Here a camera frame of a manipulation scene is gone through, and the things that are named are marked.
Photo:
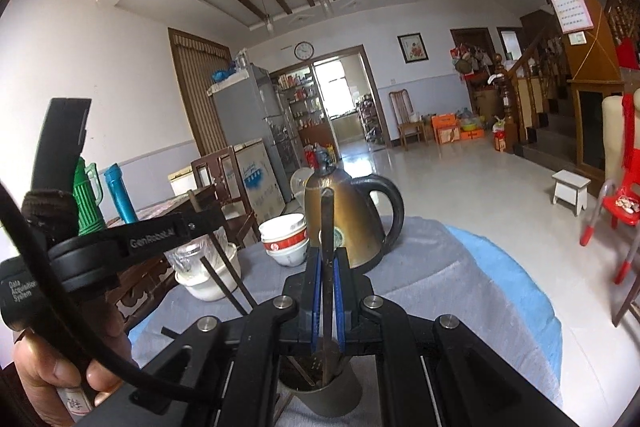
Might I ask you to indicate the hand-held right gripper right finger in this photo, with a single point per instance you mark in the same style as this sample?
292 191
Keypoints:
340 292

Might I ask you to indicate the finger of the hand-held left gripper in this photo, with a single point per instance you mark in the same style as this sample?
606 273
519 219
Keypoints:
165 232

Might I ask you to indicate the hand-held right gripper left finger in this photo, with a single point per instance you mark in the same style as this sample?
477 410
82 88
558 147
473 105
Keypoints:
315 292

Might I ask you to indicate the dark wooden chopstick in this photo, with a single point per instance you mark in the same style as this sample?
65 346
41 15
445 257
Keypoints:
327 227
217 279
240 279

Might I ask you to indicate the grey metal chopstick holder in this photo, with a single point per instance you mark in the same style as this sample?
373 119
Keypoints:
325 399

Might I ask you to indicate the person's left hand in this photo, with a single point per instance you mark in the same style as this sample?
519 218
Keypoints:
55 372

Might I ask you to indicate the clear plastic bag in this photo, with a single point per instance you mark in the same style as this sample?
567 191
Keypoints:
187 257

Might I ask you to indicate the brown knit cloth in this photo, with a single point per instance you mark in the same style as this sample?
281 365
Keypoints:
50 217

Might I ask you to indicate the dark wooden sideboard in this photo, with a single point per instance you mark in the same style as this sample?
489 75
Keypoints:
145 277

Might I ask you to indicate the white box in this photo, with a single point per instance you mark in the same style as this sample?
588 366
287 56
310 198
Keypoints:
181 181

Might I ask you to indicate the green thermos flask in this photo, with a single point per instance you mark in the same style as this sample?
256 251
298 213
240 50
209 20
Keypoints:
89 207

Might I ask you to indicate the blue thermos flask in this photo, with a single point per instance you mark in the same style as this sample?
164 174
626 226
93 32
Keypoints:
121 197

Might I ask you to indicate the white bowl red band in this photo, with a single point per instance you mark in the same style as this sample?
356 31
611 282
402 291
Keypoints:
285 243

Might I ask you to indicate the white bowl with plastic bag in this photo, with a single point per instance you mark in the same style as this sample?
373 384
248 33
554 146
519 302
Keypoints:
205 289

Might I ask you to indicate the gold electric kettle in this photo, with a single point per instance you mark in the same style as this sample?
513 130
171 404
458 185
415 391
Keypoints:
360 217

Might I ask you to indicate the dark wooden chair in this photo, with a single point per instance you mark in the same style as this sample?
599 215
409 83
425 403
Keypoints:
225 177

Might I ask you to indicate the small white fan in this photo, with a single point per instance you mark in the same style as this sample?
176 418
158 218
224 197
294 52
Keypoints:
300 184

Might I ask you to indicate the grey table cloth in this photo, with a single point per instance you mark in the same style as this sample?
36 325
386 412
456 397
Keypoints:
450 287

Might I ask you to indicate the white chest freezer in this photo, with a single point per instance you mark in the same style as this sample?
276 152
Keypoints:
260 177

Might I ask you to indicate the brown striped curtain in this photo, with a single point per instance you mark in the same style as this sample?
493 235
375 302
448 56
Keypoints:
197 92

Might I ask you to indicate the silver refrigerator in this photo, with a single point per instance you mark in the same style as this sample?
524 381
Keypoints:
250 112

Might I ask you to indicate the blue bag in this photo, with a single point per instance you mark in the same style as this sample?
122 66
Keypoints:
223 74

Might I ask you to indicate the blue table cover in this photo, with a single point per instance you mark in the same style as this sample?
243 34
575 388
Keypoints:
510 267

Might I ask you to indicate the glass shelf with bottles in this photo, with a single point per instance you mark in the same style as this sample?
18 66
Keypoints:
305 107

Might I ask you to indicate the brown high-back chair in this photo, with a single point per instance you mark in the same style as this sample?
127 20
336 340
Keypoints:
402 112

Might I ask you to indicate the orange cardboard box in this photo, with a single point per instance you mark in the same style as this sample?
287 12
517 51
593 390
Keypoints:
446 129

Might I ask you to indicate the red gift box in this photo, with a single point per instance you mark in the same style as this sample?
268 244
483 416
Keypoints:
500 141

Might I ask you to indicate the small white stool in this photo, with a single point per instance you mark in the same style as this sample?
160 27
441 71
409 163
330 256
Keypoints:
570 187

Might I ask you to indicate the wooden staircase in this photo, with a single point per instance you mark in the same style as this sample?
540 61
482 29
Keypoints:
545 92

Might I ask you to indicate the red child chair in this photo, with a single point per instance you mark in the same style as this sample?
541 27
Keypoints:
620 207

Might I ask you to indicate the cream armchair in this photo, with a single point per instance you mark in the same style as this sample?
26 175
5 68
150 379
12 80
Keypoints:
612 132

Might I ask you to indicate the red hanging cloth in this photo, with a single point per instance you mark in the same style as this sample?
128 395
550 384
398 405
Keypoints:
631 142

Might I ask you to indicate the round wall clock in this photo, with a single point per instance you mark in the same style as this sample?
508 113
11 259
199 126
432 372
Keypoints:
304 51

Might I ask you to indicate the framed wall picture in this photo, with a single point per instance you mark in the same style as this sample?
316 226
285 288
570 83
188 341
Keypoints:
413 48

